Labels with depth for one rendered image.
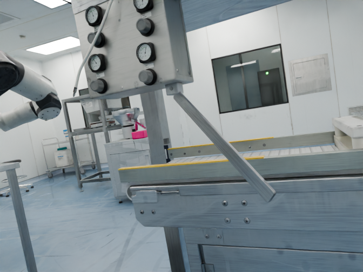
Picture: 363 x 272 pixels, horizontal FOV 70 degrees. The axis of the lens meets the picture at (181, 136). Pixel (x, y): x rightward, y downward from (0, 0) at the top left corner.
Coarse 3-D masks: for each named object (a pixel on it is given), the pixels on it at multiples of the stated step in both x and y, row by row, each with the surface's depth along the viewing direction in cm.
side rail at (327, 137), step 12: (324, 132) 69; (240, 144) 78; (252, 144) 77; (264, 144) 75; (276, 144) 74; (288, 144) 73; (300, 144) 72; (312, 144) 70; (180, 156) 86; (192, 156) 84
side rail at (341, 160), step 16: (256, 160) 50; (272, 160) 49; (288, 160) 48; (304, 160) 47; (320, 160) 46; (336, 160) 45; (352, 160) 44; (128, 176) 62; (144, 176) 60; (160, 176) 59; (176, 176) 57; (192, 176) 56; (208, 176) 54
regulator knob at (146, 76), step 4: (148, 64) 52; (152, 64) 52; (148, 68) 53; (140, 72) 51; (144, 72) 50; (148, 72) 50; (152, 72) 52; (140, 76) 51; (144, 76) 51; (148, 76) 50; (152, 76) 51; (156, 76) 52; (140, 80) 51; (144, 80) 51; (148, 80) 51; (152, 80) 52; (148, 84) 53; (152, 84) 53
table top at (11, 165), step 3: (12, 162) 161; (15, 162) 158; (18, 162) 159; (0, 165) 156; (3, 165) 152; (6, 165) 153; (9, 165) 154; (12, 165) 156; (15, 165) 157; (18, 165) 159; (0, 168) 150; (3, 168) 152; (6, 168) 153; (9, 168) 154; (12, 168) 156; (0, 171) 150; (3, 171) 152
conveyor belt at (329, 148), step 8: (256, 152) 76; (264, 152) 74; (272, 152) 72; (280, 152) 70; (288, 152) 68; (296, 152) 67; (304, 152) 65; (176, 160) 84; (184, 160) 82; (192, 160) 80; (200, 160) 77; (224, 176) 55; (232, 176) 54; (240, 176) 53; (264, 176) 51; (272, 176) 51; (280, 176) 50; (288, 176) 50; (128, 184) 65; (136, 184) 64; (144, 184) 63
